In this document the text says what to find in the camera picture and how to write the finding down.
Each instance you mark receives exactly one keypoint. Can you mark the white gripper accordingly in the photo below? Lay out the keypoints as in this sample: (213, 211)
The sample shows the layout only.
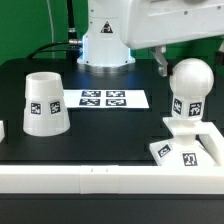
(155, 23)

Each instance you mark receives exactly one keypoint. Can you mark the white lamp bulb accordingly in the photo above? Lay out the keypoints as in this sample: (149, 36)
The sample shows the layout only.
(191, 81)

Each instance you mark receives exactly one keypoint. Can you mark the white lamp base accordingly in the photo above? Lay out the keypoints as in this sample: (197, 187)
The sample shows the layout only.
(182, 150)

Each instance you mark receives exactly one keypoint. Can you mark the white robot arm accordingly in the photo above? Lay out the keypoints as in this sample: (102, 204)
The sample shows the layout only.
(116, 27)

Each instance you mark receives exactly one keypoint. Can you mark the white lamp shade cone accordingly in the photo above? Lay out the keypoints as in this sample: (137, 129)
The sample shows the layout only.
(45, 113)

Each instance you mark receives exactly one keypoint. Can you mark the white marker sheet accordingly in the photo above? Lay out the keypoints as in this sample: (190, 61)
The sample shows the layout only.
(134, 99)

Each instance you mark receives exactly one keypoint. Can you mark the white right wall rail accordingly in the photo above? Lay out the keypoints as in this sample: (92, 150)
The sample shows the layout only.
(213, 141)

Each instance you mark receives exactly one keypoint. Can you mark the white wall rail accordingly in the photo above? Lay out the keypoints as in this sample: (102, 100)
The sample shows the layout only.
(213, 141)
(110, 179)

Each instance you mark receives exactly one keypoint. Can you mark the black vertical cable connector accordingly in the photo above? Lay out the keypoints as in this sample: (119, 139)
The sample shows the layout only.
(73, 52)

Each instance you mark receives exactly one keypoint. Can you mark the white left wall block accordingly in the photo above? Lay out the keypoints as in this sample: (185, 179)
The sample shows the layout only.
(2, 130)

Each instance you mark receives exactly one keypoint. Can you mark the white front wall rail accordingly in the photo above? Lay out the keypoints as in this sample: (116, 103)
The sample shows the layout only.
(110, 179)

